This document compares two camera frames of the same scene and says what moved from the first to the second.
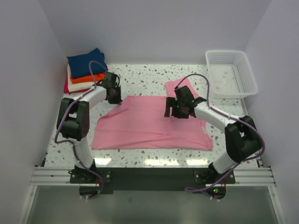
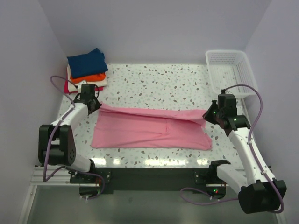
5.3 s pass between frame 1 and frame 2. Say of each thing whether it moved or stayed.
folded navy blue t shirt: stayed
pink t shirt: moved
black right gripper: moved
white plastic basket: stayed
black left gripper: moved
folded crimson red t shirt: stayed
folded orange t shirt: stayed
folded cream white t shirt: stayed
